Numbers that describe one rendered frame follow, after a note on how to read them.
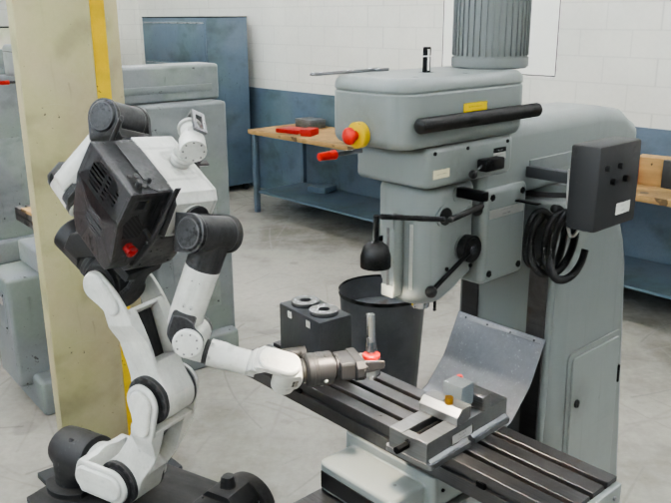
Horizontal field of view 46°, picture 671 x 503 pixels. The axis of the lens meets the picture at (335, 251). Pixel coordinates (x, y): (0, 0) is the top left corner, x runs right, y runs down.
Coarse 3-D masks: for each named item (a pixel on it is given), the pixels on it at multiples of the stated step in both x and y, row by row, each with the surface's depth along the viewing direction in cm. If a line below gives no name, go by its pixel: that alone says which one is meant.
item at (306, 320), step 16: (288, 304) 248; (304, 304) 244; (320, 304) 244; (288, 320) 247; (304, 320) 240; (320, 320) 235; (336, 320) 237; (288, 336) 249; (304, 336) 241; (320, 336) 234; (336, 336) 238
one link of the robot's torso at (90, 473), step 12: (96, 444) 247; (108, 444) 246; (120, 444) 250; (84, 456) 241; (96, 456) 242; (108, 456) 246; (84, 468) 238; (96, 468) 236; (108, 468) 234; (84, 480) 239; (96, 480) 236; (108, 480) 233; (120, 480) 232; (96, 492) 238; (108, 492) 234; (120, 492) 232
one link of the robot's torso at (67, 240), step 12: (60, 228) 223; (72, 228) 223; (60, 240) 223; (72, 240) 219; (72, 252) 221; (84, 252) 218; (84, 264) 220; (156, 264) 220; (132, 276) 213; (144, 276) 219; (132, 288) 219; (144, 288) 225; (132, 300) 224
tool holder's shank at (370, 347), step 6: (366, 318) 206; (372, 318) 205; (366, 324) 206; (372, 324) 206; (366, 330) 207; (372, 330) 206; (366, 336) 208; (372, 336) 207; (366, 342) 208; (372, 342) 207; (366, 348) 208; (372, 348) 208; (372, 354) 208
